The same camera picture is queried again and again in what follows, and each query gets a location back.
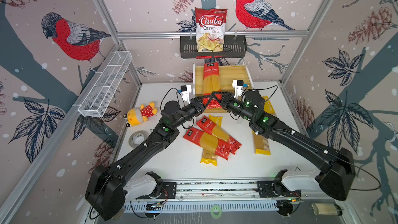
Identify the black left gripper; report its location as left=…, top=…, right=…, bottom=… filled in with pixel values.
left=172, top=94, right=211, bottom=130

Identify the red spaghetti bag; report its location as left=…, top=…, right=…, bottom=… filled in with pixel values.
left=196, top=116, right=241, bottom=154
left=203, top=62, right=221, bottom=109
left=183, top=127, right=232, bottom=160

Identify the yellow spaghetti bag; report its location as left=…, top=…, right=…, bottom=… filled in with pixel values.
left=201, top=115, right=222, bottom=166
left=262, top=96, right=276, bottom=116
left=252, top=132, right=271, bottom=156

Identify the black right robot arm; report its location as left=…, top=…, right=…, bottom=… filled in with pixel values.
left=211, top=90, right=358, bottom=201

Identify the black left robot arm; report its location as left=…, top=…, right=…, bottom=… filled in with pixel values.
left=85, top=95, right=213, bottom=221

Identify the wooden two-tier shelf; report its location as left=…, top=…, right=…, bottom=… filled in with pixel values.
left=193, top=64, right=253, bottom=96

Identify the Chuba cassava chips bag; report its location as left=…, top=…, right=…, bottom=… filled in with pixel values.
left=195, top=8, right=228, bottom=52

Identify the yellow plush toy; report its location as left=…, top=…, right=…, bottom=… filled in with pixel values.
left=123, top=102, right=158, bottom=128

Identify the clear tape roll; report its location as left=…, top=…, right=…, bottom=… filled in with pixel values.
left=128, top=131, right=148, bottom=149

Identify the glass jar right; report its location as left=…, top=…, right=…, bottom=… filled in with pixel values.
left=311, top=203, right=343, bottom=216

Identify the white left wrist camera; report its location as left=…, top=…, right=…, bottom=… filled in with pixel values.
left=179, top=85, right=192, bottom=104

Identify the black hanging wire basket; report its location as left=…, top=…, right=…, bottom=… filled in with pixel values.
left=180, top=35, right=247, bottom=59

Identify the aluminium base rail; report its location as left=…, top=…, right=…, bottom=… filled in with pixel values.
left=111, top=175, right=330, bottom=219

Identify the green tape ring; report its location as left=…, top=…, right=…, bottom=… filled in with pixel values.
left=210, top=205, right=223, bottom=219

